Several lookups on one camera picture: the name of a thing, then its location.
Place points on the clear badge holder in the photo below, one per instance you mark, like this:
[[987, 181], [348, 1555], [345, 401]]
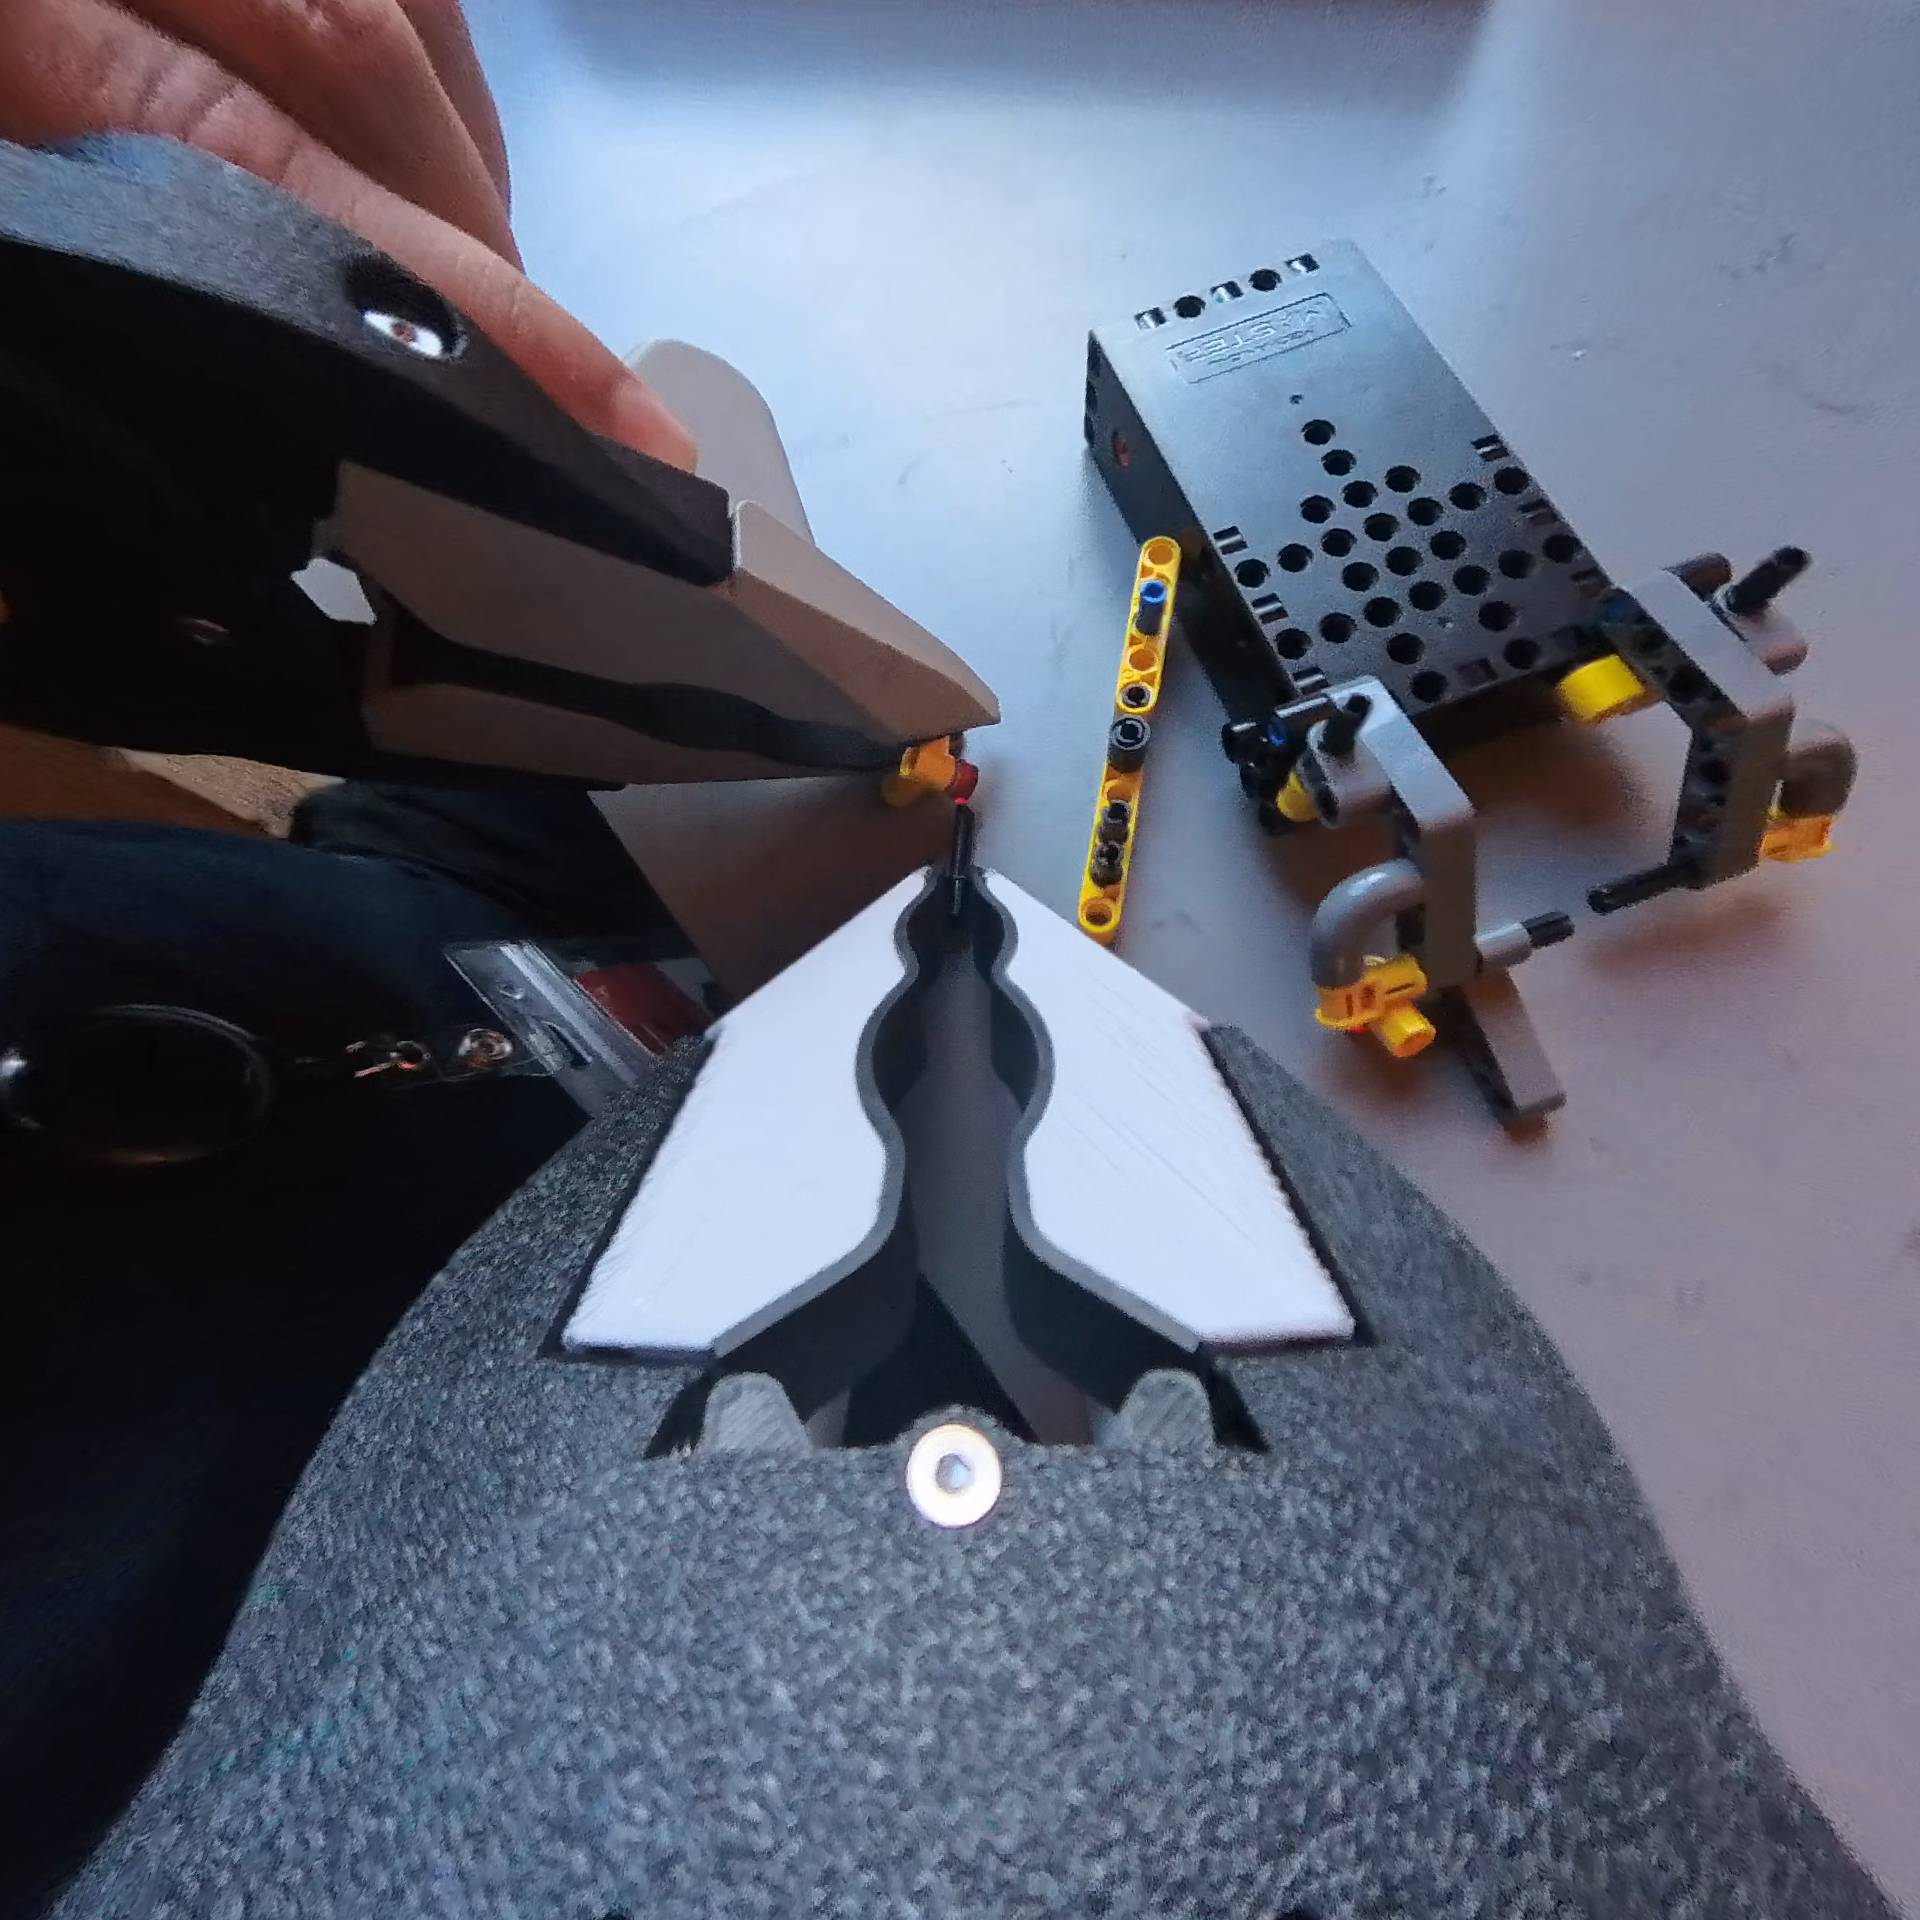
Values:
[[601, 1020]]

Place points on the black brick pin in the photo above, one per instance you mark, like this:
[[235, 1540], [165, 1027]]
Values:
[[960, 879]]

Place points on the person's dark clothed torso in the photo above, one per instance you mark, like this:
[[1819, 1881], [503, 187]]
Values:
[[151, 1350]]

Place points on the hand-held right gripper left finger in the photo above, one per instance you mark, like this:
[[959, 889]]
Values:
[[751, 1185]]

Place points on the grey desk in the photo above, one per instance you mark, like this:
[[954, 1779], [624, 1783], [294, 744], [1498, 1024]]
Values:
[[1650, 1275]]

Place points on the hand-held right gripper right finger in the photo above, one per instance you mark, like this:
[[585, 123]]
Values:
[[1171, 1185]]

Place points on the yellow brick connector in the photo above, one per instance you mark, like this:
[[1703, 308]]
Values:
[[919, 776]]

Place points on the black perforated brick block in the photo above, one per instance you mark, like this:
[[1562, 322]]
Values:
[[1351, 481]]

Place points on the grey brick frame assembly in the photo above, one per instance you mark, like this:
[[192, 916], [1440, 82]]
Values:
[[1740, 721]]

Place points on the person's left hand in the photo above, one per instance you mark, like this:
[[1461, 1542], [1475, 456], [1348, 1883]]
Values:
[[300, 105]]

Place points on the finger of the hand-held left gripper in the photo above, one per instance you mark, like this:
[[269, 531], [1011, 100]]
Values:
[[810, 630], [511, 734]]

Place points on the black badge reel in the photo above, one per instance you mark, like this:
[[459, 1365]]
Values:
[[266, 1082]]

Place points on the yellow brick beam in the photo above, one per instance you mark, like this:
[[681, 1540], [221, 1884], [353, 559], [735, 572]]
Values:
[[1133, 780]]

